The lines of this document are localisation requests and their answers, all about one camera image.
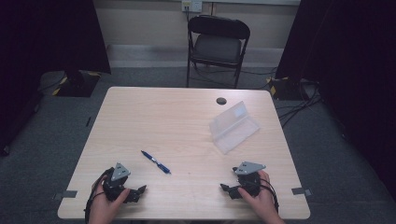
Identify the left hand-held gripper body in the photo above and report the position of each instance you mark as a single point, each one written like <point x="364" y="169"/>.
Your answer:
<point x="120" y="171"/>

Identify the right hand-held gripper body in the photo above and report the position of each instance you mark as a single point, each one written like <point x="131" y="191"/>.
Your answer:
<point x="249" y="174"/>

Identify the person's right hand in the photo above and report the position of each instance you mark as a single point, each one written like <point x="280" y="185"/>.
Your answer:
<point x="261" y="202"/>

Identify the person's left hand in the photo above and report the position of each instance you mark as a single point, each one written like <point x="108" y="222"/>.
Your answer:
<point x="104" y="203"/>

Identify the blue pen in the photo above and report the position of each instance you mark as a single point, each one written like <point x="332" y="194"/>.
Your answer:
<point x="155" y="161"/>

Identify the clear plastic pencil case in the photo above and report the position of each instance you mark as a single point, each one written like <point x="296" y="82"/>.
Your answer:
<point x="233" y="127"/>

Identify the grey tape strip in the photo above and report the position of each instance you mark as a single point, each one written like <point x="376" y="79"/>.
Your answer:
<point x="301" y="191"/>
<point x="66" y="194"/>

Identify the black stand base striped tape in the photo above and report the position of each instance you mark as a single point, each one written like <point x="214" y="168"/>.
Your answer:
<point x="288" y="88"/>
<point x="77" y="85"/>

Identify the black folding chair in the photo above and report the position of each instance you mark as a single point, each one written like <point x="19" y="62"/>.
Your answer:
<point x="218" y="49"/>

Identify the dark curtain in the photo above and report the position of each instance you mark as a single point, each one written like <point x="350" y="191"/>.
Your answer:
<point x="351" y="62"/>
<point x="46" y="46"/>

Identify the white wall outlet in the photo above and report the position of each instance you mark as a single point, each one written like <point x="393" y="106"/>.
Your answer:
<point x="191" y="5"/>

